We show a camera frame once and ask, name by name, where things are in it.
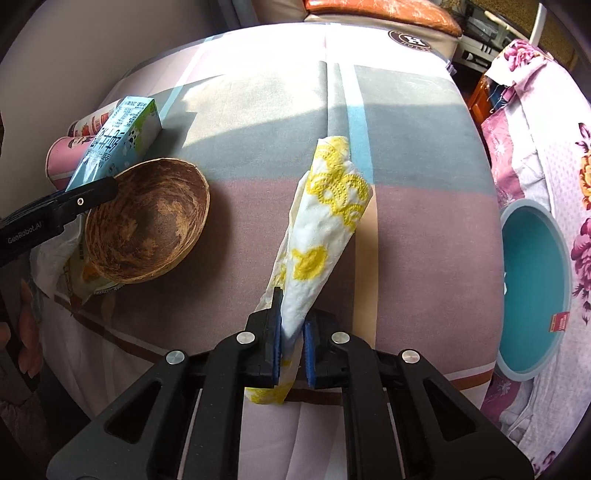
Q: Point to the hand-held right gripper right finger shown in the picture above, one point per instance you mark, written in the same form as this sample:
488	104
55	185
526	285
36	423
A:
309	355

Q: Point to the teal round bin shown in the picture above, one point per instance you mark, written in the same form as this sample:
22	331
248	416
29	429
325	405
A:
531	286

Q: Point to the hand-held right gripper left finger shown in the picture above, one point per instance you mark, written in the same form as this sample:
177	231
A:
276	341

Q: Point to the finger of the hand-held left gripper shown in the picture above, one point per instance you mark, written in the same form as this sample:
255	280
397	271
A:
92	196

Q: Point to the white strawberry yogurt bottle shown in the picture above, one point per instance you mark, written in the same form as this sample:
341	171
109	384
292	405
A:
90	122

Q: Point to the brown coconut shell bowl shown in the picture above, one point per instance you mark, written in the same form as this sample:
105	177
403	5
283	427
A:
147	221

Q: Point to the orange wooden cabinet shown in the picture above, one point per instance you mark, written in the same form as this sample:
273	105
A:
478	104

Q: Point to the white tissue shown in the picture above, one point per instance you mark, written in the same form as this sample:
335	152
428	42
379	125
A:
51	258

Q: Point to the orange seat cushion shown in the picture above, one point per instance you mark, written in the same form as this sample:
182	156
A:
383	9

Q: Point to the white napkin with yellow print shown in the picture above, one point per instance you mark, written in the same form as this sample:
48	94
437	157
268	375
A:
318	230

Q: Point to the beige sofa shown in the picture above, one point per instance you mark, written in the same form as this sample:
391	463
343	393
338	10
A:
277	9

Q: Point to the light blue milk carton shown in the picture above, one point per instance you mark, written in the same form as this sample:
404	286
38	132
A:
115	138

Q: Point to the stacked stereo equipment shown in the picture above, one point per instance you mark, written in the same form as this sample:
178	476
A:
485	37

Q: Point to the pink paper cup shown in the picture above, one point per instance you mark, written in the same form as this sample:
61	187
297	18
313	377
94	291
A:
60	161

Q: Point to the white pole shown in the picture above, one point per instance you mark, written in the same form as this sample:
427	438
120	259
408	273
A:
538	23

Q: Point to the pink floral bed sheet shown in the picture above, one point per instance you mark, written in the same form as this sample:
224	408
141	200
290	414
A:
545	161

